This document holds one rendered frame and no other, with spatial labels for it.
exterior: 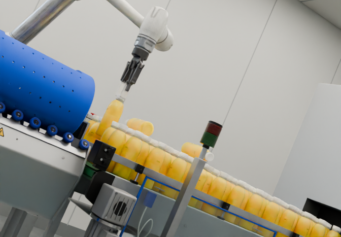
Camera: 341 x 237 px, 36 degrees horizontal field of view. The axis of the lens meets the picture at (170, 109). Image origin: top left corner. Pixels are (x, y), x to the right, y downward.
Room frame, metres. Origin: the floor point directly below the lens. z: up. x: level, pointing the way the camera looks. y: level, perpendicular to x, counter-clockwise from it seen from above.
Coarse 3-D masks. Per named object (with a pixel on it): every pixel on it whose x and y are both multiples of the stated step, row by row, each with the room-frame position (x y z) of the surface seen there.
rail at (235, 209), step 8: (120, 160) 2.13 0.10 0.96; (128, 160) 2.15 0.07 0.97; (144, 168) 2.19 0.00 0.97; (152, 176) 2.22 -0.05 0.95; (160, 176) 2.24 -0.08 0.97; (168, 184) 2.26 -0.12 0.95; (176, 184) 2.28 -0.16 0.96; (200, 192) 2.35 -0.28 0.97; (208, 200) 2.38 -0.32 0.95; (216, 200) 2.41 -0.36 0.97; (232, 208) 2.46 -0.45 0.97; (248, 216) 2.52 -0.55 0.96; (256, 216) 2.54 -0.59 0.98; (264, 224) 2.58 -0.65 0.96; (272, 224) 2.60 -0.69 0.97; (280, 232) 2.64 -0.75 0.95; (288, 232) 2.67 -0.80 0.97
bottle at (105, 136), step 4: (108, 128) 2.24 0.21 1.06; (112, 128) 2.24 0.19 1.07; (116, 128) 2.25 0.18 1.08; (104, 132) 2.24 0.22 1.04; (108, 132) 2.23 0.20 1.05; (112, 132) 2.23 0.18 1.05; (104, 136) 2.23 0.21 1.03; (108, 136) 2.22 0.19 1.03; (100, 140) 2.24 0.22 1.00; (104, 140) 2.23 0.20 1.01
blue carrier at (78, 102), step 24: (0, 48) 1.90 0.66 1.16; (24, 48) 1.97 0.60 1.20; (0, 72) 1.90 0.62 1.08; (24, 72) 1.94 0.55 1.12; (48, 72) 2.00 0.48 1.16; (72, 72) 2.08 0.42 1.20; (0, 96) 1.95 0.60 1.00; (24, 96) 1.97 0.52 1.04; (48, 96) 2.00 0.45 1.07; (72, 96) 2.05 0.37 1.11; (24, 120) 2.09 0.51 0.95; (48, 120) 2.07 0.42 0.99; (72, 120) 2.08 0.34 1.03
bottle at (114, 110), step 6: (114, 102) 2.30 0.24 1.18; (120, 102) 2.30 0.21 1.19; (108, 108) 2.30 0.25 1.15; (114, 108) 2.29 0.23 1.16; (120, 108) 2.30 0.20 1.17; (108, 114) 2.29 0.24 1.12; (114, 114) 2.29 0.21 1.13; (120, 114) 2.31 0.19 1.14; (102, 120) 2.30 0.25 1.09; (108, 120) 2.29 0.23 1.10; (114, 120) 2.29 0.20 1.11; (102, 126) 2.29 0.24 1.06; (108, 126) 2.29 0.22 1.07; (96, 132) 2.30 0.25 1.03; (102, 132) 2.29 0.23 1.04
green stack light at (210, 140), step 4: (204, 132) 2.11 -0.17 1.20; (208, 132) 2.10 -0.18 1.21; (204, 136) 2.11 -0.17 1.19; (208, 136) 2.10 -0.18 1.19; (212, 136) 2.10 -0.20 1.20; (216, 136) 2.11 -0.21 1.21; (200, 140) 2.12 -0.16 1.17; (204, 140) 2.10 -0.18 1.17; (208, 140) 2.10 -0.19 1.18; (212, 140) 2.10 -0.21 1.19; (216, 140) 2.11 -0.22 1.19; (204, 144) 2.12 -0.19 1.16; (208, 144) 2.10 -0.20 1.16; (212, 144) 2.10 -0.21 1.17
